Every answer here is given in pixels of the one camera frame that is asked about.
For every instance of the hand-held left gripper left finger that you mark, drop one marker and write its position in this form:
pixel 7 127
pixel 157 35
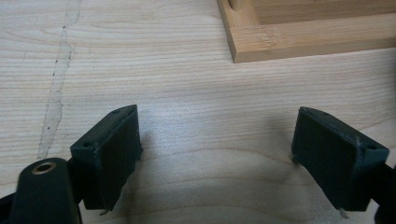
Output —
pixel 107 155

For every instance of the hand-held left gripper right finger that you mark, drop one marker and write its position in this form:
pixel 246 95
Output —
pixel 333 155

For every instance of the bamboo shoe rack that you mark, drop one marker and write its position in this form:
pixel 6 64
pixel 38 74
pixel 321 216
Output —
pixel 280 39

